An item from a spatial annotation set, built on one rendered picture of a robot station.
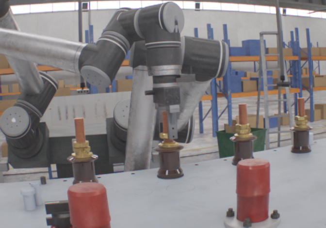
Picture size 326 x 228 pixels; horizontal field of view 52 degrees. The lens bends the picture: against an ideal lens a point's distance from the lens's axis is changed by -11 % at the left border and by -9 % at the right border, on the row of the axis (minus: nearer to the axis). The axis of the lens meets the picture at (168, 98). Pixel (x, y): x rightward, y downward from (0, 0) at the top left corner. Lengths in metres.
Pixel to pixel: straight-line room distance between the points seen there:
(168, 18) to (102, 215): 0.64
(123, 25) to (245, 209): 0.70
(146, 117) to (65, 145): 1.31
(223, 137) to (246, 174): 4.80
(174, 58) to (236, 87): 9.17
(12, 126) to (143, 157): 0.98
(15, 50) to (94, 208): 0.83
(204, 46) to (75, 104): 4.58
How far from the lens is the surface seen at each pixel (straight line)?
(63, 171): 3.14
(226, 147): 5.51
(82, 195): 0.60
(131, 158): 1.41
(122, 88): 9.06
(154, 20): 1.08
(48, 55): 1.21
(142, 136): 1.39
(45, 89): 2.26
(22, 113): 2.16
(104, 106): 5.89
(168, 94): 1.05
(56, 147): 2.61
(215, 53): 1.38
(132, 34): 1.15
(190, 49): 1.36
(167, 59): 1.07
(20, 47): 1.29
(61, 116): 5.82
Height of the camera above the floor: 1.67
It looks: 4 degrees down
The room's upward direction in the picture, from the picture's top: 3 degrees counter-clockwise
